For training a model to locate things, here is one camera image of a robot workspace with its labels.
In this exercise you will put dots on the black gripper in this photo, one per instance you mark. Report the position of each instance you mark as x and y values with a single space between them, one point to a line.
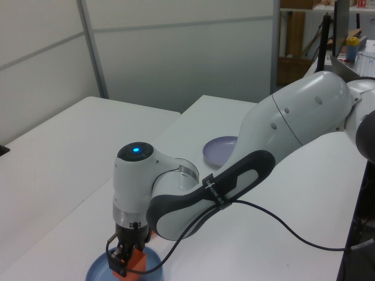
132 238

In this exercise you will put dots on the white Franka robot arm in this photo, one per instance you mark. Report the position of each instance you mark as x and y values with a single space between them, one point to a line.
307 102

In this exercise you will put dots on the blue plate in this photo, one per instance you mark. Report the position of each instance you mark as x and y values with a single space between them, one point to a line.
153 259

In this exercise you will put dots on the purple plate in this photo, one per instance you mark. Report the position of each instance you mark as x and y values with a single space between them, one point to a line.
216 149

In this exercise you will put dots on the brown cardboard box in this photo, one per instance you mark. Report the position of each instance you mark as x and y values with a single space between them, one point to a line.
288 71

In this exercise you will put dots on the grey laptop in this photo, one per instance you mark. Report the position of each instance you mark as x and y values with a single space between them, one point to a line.
345 68

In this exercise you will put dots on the black monitor stand pole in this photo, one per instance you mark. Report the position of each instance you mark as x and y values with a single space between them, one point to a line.
324 44

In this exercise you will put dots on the blue cup with yellow lid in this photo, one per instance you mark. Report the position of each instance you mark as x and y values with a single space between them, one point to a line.
352 49

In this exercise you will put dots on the dark monitor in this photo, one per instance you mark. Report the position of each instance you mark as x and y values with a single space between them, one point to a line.
341 26

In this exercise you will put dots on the black camera stand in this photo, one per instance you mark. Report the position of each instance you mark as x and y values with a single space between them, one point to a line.
3 150

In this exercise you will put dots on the grey partition post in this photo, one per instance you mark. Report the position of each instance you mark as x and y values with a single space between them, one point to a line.
275 44

